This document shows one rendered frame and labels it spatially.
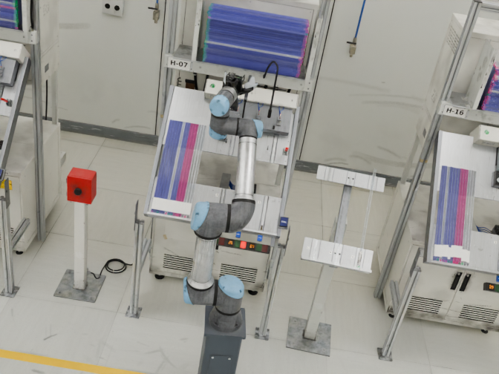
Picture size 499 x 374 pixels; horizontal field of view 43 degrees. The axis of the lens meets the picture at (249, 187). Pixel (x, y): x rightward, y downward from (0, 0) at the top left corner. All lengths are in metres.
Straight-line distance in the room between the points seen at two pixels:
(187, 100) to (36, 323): 1.45
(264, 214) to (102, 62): 2.33
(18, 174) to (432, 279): 2.42
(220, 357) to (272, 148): 1.10
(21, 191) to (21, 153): 0.24
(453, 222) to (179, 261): 1.56
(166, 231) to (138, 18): 1.86
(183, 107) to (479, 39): 1.57
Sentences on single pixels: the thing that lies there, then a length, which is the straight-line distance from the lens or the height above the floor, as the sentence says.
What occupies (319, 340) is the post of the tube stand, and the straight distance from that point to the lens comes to 3.72.
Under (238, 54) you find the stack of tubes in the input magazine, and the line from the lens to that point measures 3.24.
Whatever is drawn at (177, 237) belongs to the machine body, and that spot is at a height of 0.37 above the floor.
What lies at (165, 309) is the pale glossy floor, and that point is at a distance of 3.74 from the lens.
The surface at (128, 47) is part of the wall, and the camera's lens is 4.99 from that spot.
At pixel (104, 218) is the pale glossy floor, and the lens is 4.40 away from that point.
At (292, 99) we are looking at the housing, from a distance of 3.33.
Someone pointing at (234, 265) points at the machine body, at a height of 0.23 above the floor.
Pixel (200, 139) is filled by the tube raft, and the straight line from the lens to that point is 3.30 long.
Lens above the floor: 2.59
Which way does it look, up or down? 32 degrees down
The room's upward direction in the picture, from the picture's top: 10 degrees clockwise
